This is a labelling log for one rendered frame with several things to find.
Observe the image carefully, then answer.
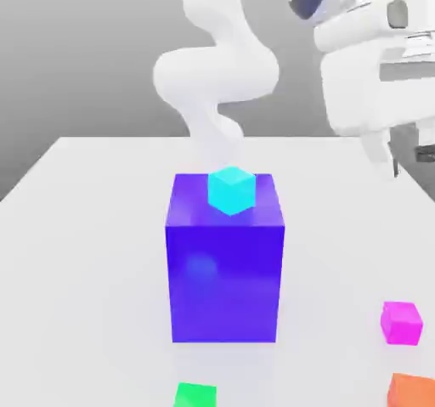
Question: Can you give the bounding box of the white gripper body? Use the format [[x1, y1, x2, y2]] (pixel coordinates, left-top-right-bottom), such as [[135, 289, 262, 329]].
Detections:
[[319, 47, 435, 138]]

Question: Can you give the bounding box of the small cyan cube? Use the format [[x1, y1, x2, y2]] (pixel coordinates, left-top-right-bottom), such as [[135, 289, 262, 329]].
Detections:
[[206, 165, 257, 218]]

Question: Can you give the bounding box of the large blue box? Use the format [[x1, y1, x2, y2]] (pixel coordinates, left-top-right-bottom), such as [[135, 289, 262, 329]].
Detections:
[[164, 172, 285, 344]]

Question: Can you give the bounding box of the small orange cube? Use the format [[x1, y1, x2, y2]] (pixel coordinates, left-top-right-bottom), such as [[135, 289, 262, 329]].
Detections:
[[386, 372, 435, 407]]

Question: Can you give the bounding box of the small green cube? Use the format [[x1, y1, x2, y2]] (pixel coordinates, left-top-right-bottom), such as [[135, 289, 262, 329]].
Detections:
[[172, 382, 218, 407]]

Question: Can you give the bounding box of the small magenta cube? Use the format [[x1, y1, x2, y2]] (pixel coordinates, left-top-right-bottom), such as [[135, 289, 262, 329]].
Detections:
[[379, 300, 425, 347]]

